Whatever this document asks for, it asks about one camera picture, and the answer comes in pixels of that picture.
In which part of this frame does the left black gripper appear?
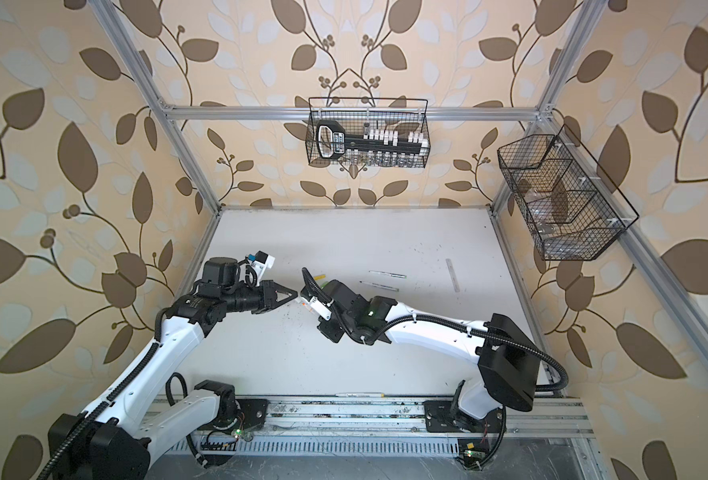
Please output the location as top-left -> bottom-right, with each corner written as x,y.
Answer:
220,280 -> 297,315

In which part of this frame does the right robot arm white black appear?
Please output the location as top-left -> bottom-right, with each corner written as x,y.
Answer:
302,276 -> 569,421

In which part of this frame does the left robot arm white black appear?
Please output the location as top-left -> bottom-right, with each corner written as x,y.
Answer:
39,251 -> 298,479

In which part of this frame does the black tool in basket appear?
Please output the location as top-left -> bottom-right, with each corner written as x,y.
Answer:
311,120 -> 431,161

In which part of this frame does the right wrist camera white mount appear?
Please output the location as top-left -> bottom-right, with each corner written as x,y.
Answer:
300,296 -> 332,321

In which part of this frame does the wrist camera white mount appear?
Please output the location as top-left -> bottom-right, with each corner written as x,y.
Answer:
300,296 -> 332,321
247,251 -> 275,284

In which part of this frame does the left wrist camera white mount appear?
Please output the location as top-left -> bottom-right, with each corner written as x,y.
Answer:
247,251 -> 275,284

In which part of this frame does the pen lying on rail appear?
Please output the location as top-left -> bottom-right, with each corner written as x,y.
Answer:
335,392 -> 385,398

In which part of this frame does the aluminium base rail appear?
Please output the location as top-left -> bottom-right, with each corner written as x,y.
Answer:
241,395 -> 595,439

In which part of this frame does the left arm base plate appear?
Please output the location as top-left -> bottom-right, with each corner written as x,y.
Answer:
200,397 -> 269,434

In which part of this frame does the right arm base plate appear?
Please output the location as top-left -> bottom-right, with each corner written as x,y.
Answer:
423,400 -> 504,435

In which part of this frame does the back black wire basket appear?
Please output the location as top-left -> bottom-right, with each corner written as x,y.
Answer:
305,95 -> 431,169

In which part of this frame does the black wire basket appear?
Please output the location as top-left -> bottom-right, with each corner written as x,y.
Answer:
305,95 -> 431,169
497,125 -> 640,261

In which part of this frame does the aluminium frame back bar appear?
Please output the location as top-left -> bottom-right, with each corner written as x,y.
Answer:
163,105 -> 541,122

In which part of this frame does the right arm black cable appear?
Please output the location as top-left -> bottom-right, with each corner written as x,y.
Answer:
301,266 -> 570,394

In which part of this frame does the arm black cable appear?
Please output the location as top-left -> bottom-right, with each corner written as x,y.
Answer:
35,308 -> 172,480
301,266 -> 570,394

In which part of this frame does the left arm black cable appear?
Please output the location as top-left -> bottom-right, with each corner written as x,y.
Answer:
35,308 -> 172,480

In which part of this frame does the right black wire basket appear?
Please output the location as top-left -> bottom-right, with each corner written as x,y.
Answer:
497,125 -> 640,261

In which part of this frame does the aluminium frame left post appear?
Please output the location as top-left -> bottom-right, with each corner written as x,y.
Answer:
88,0 -> 221,215

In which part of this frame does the aluminium frame post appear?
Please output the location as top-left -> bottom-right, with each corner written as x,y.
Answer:
88,0 -> 221,215
488,0 -> 607,215

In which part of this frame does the aluminium frame right post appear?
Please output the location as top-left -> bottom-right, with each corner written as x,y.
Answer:
488,0 -> 607,215

